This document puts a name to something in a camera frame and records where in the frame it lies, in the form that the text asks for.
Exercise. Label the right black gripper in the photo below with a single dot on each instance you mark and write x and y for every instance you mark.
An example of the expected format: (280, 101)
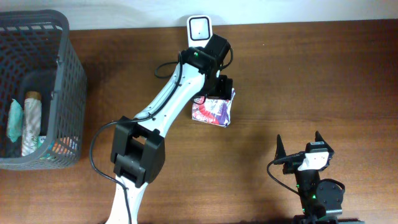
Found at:
(280, 151)

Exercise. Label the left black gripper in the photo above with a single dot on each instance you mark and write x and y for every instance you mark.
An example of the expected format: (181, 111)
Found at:
(224, 88)

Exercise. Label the red purple white packet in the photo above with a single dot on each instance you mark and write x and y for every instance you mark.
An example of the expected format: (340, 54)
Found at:
(212, 111)

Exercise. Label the white tube with brown cap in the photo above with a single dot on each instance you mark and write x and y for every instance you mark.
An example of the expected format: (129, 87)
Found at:
(32, 122)

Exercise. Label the teal wet wipes pack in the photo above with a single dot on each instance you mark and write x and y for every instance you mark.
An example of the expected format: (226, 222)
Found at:
(15, 121)

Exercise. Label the orange small tissue pack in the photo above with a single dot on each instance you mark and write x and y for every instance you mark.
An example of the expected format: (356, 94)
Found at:
(66, 146)

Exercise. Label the teal small tissue pack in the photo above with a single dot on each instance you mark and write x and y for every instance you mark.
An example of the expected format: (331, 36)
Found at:
(48, 147)

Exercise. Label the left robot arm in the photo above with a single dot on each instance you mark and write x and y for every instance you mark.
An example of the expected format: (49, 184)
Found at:
(138, 150)

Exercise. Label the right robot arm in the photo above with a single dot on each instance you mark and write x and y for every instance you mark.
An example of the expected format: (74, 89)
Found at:
(321, 199)

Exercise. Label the grey plastic mesh basket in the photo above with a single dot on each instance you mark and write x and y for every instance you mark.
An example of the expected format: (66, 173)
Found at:
(37, 55)

